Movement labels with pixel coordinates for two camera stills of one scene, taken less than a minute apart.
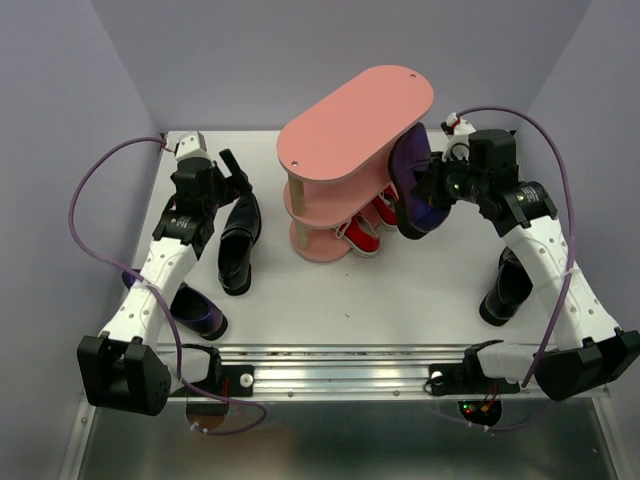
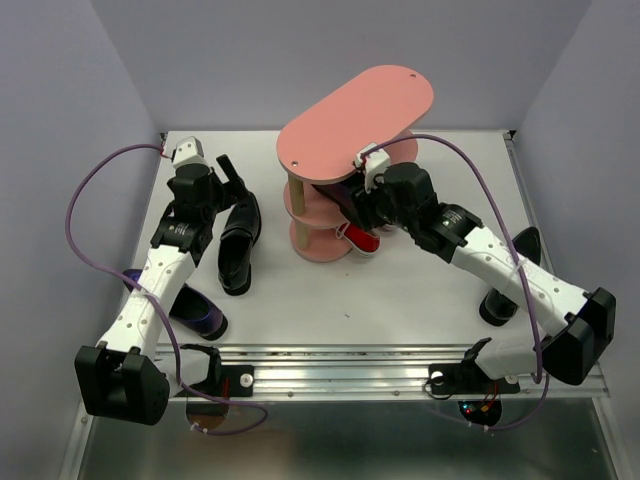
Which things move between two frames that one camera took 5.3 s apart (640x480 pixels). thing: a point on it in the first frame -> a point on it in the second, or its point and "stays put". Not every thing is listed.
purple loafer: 415,218 -> 341,193
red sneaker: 362,239 stays put
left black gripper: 239,177 stays put
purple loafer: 190,309 stays put
